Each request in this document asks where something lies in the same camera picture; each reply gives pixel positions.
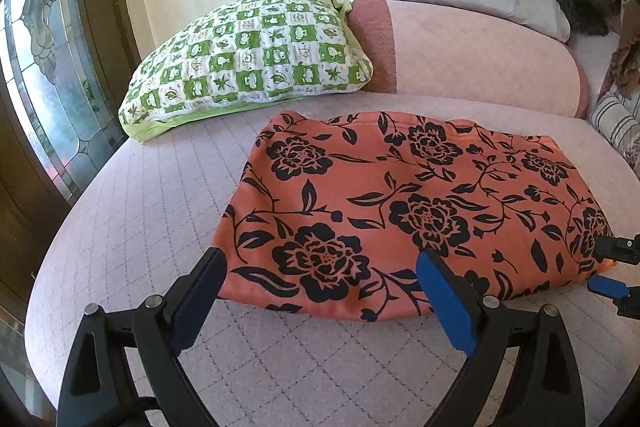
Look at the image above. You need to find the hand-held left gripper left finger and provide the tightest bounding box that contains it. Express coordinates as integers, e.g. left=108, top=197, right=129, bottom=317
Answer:
left=57, top=247, right=230, bottom=427

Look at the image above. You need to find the wooden door with stained glass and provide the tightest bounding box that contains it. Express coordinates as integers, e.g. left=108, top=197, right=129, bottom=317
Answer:
left=0, top=0, right=145, bottom=427

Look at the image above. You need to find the bed with pink quilted sheet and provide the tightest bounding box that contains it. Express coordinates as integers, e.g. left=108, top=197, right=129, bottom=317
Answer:
left=25, top=29, right=640, bottom=427

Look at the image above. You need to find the green checkered pillow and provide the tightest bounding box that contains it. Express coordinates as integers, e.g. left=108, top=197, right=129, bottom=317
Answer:
left=118, top=0, right=376, bottom=142

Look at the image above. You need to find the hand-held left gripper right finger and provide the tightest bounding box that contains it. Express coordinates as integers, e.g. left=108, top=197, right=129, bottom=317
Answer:
left=416, top=249, right=587, bottom=427

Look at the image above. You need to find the striped cushion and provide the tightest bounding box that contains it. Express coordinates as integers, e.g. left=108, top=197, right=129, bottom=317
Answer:
left=588, top=91, right=640, bottom=168

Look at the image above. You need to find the orange black floral shirt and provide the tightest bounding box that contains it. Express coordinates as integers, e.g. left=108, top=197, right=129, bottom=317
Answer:
left=210, top=109, right=619, bottom=323

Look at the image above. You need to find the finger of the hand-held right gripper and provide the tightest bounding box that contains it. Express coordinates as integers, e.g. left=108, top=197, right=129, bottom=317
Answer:
left=594, top=234, right=640, bottom=266
left=587, top=276, right=640, bottom=319

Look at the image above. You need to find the brown crumpled cloth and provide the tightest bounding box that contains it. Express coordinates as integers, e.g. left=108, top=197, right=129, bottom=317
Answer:
left=596, top=0, right=640, bottom=96

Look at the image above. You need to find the pink bolster pillow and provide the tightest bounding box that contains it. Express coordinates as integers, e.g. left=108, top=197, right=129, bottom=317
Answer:
left=346, top=0, right=592, bottom=120

